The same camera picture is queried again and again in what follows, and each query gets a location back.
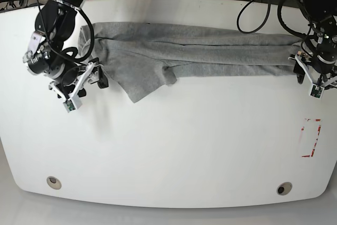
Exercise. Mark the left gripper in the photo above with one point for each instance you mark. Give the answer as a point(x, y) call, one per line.
point(300, 70)

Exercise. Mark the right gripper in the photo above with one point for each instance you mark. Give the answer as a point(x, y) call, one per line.
point(97, 75)

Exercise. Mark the grey T-shirt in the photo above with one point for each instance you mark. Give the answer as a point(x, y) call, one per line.
point(141, 57)

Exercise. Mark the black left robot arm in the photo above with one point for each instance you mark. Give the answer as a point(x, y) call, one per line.
point(321, 15)

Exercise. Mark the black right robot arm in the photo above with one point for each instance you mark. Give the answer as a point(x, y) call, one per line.
point(46, 54)

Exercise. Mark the red tape rectangle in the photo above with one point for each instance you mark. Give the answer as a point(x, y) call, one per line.
point(309, 136)

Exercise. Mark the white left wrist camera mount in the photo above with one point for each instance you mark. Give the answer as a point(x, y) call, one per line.
point(322, 83)

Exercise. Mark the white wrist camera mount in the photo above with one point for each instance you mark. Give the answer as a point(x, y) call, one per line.
point(71, 94)
point(322, 83)

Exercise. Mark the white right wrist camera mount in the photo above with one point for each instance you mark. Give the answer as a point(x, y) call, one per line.
point(71, 94)

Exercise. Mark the left table cable grommet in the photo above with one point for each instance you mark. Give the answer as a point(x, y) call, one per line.
point(54, 183)

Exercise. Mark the table cable grommet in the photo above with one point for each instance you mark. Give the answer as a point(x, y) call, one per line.
point(284, 188)
point(54, 183)

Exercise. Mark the right table cable grommet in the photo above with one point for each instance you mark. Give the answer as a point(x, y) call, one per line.
point(284, 188)

